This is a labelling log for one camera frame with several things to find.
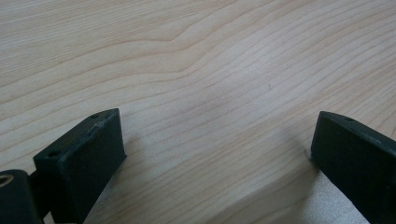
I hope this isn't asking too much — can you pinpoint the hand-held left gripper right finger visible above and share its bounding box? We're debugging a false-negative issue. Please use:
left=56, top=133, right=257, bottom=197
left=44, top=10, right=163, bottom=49
left=310, top=110, right=396, bottom=224

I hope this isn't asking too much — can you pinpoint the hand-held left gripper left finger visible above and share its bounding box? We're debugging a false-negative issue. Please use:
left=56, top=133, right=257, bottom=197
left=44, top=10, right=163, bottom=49
left=33, top=107, right=127, bottom=224

